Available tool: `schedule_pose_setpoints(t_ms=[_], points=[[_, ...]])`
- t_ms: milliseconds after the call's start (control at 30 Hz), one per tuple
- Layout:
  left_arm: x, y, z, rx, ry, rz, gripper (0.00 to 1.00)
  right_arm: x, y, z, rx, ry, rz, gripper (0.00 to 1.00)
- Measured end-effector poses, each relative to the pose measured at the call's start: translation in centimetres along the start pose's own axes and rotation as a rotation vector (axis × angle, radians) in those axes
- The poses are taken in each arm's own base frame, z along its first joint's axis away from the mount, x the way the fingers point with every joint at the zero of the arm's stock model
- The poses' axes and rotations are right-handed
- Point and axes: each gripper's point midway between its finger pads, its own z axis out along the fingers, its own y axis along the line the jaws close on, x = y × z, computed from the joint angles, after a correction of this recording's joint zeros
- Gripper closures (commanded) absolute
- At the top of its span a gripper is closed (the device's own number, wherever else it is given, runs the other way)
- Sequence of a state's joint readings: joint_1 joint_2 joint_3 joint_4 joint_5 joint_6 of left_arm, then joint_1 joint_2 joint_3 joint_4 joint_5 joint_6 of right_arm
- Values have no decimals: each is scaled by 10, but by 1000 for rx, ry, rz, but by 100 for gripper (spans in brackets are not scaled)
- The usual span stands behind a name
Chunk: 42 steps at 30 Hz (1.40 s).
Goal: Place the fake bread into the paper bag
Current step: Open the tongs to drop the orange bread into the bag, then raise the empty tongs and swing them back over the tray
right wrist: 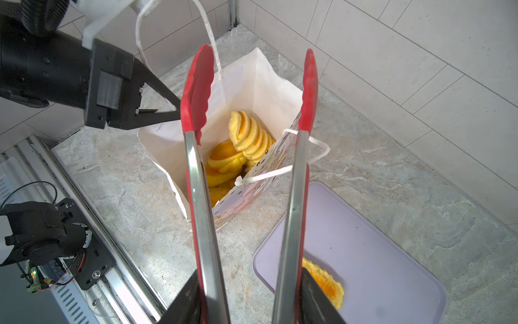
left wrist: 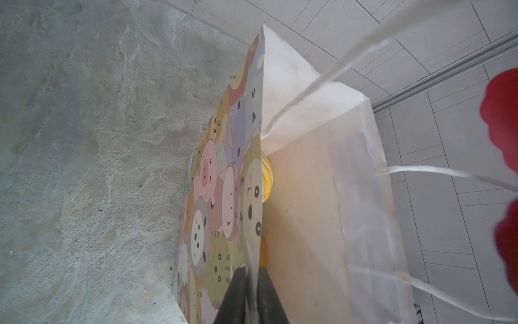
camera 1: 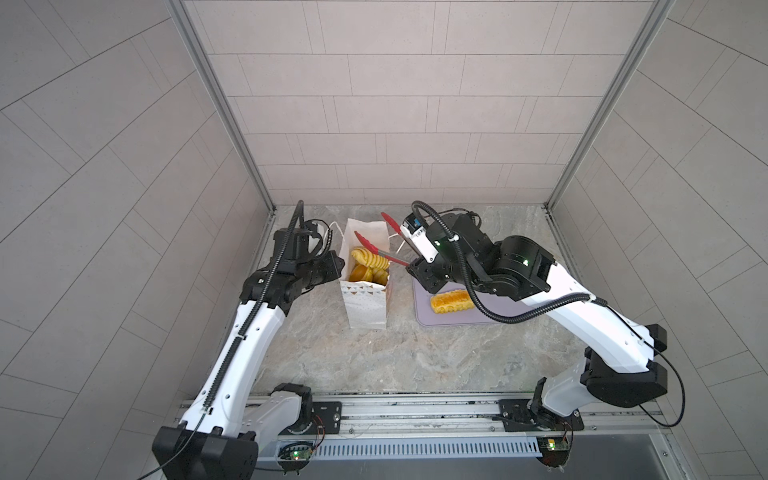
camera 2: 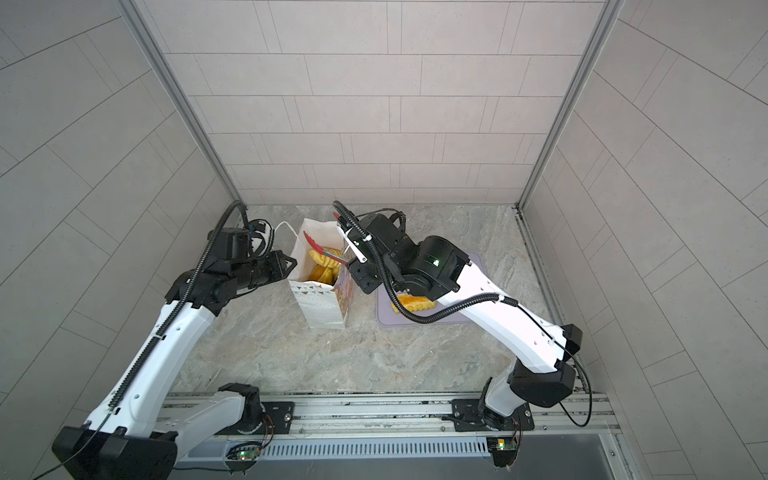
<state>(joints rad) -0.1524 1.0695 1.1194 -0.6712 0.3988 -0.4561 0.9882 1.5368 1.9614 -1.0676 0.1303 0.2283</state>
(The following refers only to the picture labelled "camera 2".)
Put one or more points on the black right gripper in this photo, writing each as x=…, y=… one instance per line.
x=361, y=277

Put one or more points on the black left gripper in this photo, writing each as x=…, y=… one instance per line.
x=279, y=256

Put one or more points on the small round striped bun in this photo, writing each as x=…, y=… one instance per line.
x=324, y=275

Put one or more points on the short glazed bread roll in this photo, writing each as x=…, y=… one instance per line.
x=327, y=257

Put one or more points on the red kitchen tongs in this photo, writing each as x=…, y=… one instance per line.
x=324, y=238

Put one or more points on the lilac plastic tray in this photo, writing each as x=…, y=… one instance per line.
x=388, y=317

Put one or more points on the white cartoon paper bag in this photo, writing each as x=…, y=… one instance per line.
x=323, y=306

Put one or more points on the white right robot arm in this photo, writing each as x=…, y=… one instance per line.
x=433, y=279

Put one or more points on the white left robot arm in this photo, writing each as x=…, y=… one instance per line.
x=123, y=437

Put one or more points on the long cream-filled bread loaf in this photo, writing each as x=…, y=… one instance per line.
x=415, y=303

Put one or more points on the left circuit board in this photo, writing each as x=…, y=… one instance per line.
x=245, y=452

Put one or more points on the circuit board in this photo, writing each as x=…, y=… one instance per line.
x=245, y=452
x=503, y=450

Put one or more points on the right circuit board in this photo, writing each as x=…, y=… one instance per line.
x=503, y=450

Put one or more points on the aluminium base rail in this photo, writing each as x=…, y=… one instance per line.
x=391, y=426

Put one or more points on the aluminium corner post left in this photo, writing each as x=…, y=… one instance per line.
x=152, y=52

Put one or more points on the aluminium corner post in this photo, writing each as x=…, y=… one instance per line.
x=152, y=52
x=605, y=22

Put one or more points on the aluminium corner post right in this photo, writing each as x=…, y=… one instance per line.
x=605, y=22

